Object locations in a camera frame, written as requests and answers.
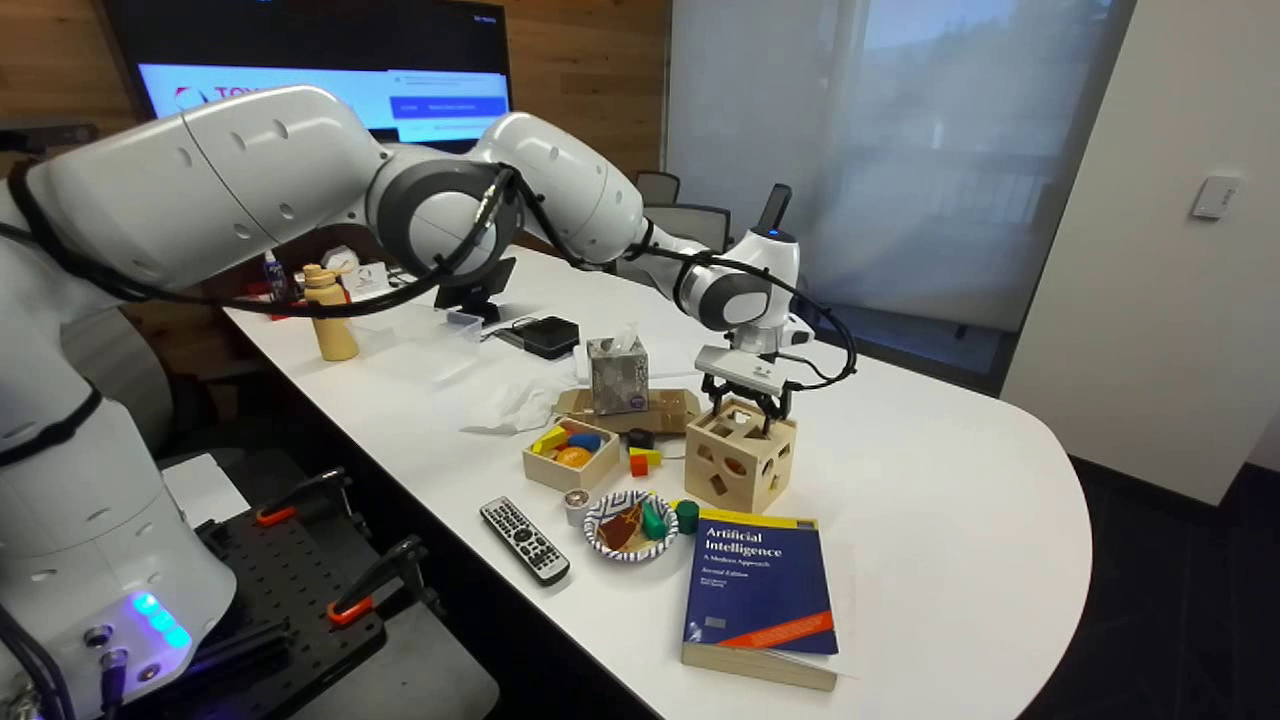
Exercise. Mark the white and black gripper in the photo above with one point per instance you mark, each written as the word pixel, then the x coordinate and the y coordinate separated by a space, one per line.
pixel 741 356

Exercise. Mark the wooden shape sorter box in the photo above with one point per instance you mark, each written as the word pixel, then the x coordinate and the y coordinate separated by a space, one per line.
pixel 751 423
pixel 732 475

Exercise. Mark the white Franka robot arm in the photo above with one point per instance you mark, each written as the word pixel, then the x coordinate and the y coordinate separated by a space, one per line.
pixel 202 175

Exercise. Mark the flat wooden board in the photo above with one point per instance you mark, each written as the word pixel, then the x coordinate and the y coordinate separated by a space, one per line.
pixel 664 409

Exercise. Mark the yellow block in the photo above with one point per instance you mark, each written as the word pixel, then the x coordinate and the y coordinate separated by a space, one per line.
pixel 654 457

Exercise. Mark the red block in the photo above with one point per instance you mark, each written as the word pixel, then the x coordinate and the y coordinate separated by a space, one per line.
pixel 639 466

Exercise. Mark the clear glass container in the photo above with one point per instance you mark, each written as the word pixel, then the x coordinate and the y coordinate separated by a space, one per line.
pixel 617 375

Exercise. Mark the green cylinder block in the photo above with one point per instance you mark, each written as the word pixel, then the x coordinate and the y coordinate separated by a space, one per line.
pixel 686 514

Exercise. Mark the green toy in bowl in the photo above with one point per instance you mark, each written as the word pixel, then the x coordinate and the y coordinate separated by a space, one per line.
pixel 654 522

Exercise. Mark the blue block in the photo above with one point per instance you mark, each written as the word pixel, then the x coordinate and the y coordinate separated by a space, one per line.
pixel 586 438

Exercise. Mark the grey office chair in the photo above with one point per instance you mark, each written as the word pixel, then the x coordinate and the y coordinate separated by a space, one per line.
pixel 694 225
pixel 656 191

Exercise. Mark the orange block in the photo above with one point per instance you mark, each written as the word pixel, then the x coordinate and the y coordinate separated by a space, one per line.
pixel 574 457

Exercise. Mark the brown toy in bowl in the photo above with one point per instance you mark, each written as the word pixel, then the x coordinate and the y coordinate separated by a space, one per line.
pixel 617 528

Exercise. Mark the small wooden tray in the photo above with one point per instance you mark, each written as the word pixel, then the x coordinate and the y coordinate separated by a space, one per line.
pixel 564 471

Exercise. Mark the blue and yellow book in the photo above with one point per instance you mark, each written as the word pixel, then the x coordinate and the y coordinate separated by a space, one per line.
pixel 760 595

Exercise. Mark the patterned white bowl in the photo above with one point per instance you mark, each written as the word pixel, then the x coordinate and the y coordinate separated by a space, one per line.
pixel 621 545

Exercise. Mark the small white cup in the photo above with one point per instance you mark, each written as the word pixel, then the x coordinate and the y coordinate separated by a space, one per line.
pixel 578 504

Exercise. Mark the black flat device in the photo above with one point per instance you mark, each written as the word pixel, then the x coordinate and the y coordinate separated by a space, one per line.
pixel 544 338

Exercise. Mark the black remote control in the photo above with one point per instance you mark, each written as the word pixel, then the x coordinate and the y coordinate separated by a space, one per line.
pixel 525 537

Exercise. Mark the white window blind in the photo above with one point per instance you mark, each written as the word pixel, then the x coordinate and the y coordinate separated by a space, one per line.
pixel 921 145

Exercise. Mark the wooden stacking toy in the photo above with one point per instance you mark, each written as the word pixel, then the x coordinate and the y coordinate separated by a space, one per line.
pixel 330 314

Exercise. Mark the white paper sheet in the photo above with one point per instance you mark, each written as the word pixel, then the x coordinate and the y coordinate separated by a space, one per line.
pixel 205 484

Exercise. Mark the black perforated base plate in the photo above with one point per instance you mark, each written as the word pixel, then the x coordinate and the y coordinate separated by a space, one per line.
pixel 286 585

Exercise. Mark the white light switch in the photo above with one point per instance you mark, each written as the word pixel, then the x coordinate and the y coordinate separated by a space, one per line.
pixel 1213 198

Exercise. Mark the large wall screen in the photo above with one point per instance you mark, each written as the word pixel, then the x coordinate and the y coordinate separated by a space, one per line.
pixel 304 54

